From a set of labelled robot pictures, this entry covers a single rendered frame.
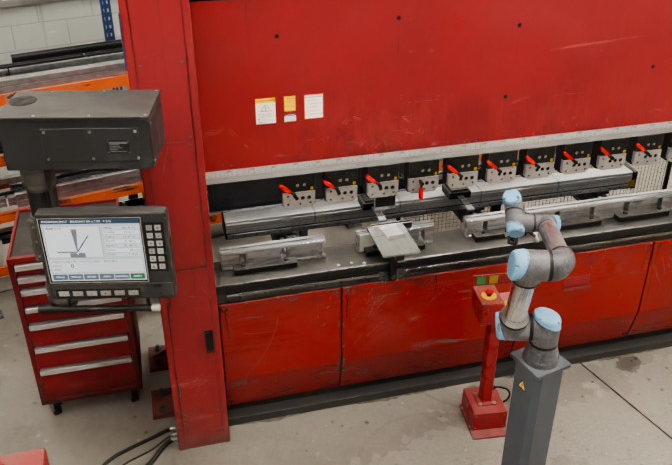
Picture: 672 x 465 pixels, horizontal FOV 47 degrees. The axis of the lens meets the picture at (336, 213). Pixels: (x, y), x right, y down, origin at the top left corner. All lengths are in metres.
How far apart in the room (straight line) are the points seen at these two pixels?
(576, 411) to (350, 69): 2.18
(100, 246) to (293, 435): 1.68
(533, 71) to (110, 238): 2.02
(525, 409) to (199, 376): 1.48
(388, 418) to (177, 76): 2.11
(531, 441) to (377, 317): 0.94
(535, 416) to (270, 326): 1.28
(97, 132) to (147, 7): 0.54
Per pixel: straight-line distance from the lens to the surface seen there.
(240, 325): 3.76
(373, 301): 3.85
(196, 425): 3.99
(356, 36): 3.34
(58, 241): 2.89
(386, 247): 3.62
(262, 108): 3.35
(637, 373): 4.74
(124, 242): 2.83
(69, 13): 7.21
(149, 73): 3.03
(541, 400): 3.46
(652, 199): 4.44
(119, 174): 4.94
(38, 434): 4.36
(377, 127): 3.51
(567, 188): 4.44
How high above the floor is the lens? 2.92
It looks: 30 degrees down
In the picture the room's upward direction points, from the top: straight up
